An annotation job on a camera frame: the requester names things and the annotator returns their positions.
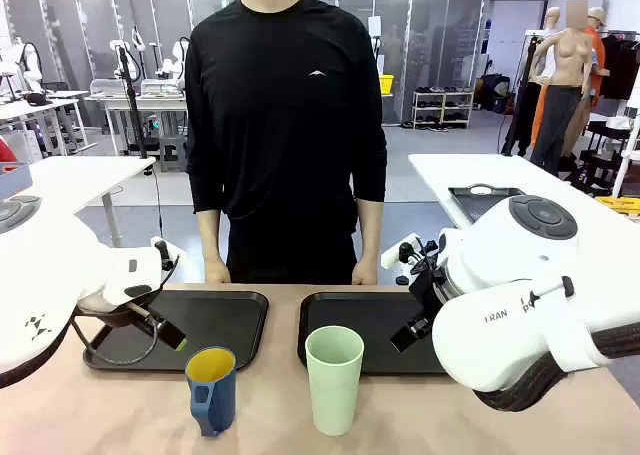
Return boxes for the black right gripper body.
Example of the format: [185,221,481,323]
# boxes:
[408,268,450,327]

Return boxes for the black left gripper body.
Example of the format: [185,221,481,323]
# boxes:
[77,288,169,334]

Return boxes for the tall pale green cup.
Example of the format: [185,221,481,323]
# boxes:
[304,325,365,437]

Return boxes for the person's right forearm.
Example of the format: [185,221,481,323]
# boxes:
[195,209,227,267]

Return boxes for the person's left forearm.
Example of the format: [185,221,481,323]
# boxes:
[354,198,385,267]

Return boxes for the person's left hand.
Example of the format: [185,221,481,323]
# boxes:
[351,259,380,286]

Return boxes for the person's right hand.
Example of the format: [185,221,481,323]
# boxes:
[204,257,232,285]

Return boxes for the black plastic serving tray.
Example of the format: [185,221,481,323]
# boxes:
[82,288,270,374]
[297,290,451,377]

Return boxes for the blue mug yellow inside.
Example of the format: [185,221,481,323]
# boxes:
[184,345,237,439]

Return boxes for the white side table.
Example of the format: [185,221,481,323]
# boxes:
[0,155,157,249]
[408,153,640,271]

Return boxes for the grey step stool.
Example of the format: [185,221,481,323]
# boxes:
[158,134,190,172]

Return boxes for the grey blue box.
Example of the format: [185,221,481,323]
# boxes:
[0,162,34,201]

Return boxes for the white shoe rack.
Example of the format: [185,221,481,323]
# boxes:
[412,87,474,130]

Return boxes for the black hanging garment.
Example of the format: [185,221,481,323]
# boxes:
[501,79,544,157]

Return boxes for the yellow flat item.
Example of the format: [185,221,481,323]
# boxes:
[594,196,640,222]

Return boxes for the white lab workbench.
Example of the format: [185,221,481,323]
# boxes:
[0,97,90,157]
[87,92,189,156]

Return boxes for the black tripod stand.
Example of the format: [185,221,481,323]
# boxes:
[115,44,150,160]

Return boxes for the person in black shirt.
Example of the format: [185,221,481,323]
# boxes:
[183,0,389,286]

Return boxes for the bare beige mannequin grey trousers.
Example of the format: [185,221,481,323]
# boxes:
[529,0,599,174]

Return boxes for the white mannequin torso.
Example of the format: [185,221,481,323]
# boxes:
[542,7,564,81]

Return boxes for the mannequin in orange with cap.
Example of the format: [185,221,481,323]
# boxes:
[584,7,609,109]

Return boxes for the black clothes on rack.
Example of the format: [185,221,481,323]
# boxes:
[599,32,640,101]

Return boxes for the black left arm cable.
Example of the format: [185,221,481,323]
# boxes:
[69,254,181,367]

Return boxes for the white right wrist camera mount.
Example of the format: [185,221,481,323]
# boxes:
[380,233,439,271]

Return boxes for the black tray with white handle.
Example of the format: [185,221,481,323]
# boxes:
[447,183,529,229]

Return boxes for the black cart frame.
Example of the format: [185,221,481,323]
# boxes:
[564,119,632,192]

